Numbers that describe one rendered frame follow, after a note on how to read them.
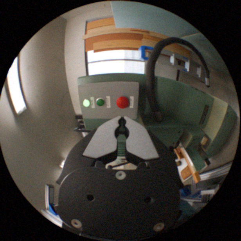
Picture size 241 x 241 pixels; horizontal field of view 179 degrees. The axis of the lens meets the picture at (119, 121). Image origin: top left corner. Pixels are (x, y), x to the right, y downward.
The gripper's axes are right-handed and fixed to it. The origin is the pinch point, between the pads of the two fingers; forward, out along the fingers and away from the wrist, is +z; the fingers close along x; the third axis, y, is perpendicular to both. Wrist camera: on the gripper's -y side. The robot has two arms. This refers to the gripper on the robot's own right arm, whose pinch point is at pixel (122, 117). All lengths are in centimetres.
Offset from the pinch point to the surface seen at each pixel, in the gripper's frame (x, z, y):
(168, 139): 15.6, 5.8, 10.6
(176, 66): 67, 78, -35
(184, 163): 46, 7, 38
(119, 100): -0.7, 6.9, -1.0
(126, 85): 0.7, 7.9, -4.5
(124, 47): 3, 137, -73
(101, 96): -5.3, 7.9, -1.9
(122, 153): 0.8, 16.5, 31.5
